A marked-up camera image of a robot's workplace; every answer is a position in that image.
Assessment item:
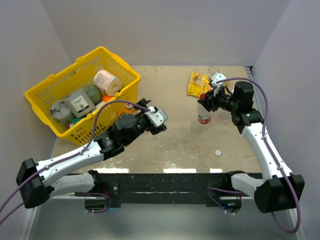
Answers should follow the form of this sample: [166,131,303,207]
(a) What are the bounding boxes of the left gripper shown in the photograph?
[124,99,167,146]

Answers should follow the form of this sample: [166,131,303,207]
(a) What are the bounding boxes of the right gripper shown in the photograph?
[198,85,239,114]

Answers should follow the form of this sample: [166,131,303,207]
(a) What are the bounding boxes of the red label water bottle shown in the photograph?
[197,102,211,125]

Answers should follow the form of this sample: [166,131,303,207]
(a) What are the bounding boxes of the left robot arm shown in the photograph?
[16,99,168,209]

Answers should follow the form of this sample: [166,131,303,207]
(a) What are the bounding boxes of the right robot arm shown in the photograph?
[198,78,305,214]

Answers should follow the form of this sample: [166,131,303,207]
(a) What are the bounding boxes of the orange juice bottle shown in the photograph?
[124,103,137,115]

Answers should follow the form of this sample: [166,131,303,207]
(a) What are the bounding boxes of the small white bottle cap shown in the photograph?
[215,150,222,156]

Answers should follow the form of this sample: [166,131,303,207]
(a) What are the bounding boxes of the yellow chips bag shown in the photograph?
[187,72,229,98]

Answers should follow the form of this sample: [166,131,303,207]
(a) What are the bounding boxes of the orange item in basket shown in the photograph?
[101,94,113,103]

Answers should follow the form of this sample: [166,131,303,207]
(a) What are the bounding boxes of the pink toilet paper roll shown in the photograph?
[93,69,123,97]

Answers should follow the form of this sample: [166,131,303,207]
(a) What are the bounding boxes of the green melon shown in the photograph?
[83,84,102,106]

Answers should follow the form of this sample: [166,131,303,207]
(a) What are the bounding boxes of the grey box with label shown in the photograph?
[63,88,95,118]

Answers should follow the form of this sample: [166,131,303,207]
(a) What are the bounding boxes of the yellow plastic shopping basket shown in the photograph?
[24,46,141,146]

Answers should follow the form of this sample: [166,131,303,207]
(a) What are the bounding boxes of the grey crumpled pouch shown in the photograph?
[49,99,74,125]

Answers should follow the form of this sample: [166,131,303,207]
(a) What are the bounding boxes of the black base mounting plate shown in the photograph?
[75,170,246,211]

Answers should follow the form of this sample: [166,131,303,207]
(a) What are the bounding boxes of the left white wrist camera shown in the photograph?
[145,106,168,128]

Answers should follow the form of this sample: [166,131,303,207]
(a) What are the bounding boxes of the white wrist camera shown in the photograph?
[145,106,168,128]
[209,72,227,95]

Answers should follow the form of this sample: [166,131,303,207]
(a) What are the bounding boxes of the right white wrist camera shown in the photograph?
[209,72,227,95]

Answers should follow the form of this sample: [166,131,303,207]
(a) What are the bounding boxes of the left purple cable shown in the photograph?
[0,99,153,226]

